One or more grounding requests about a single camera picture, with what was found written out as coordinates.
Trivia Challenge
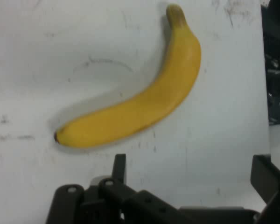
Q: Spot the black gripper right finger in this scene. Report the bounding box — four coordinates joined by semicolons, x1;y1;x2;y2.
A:
250;154;280;224

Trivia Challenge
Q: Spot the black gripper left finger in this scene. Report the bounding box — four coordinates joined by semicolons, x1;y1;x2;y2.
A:
46;153;178;224

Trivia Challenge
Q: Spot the yellow banana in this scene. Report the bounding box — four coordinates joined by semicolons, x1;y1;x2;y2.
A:
54;3;202;148

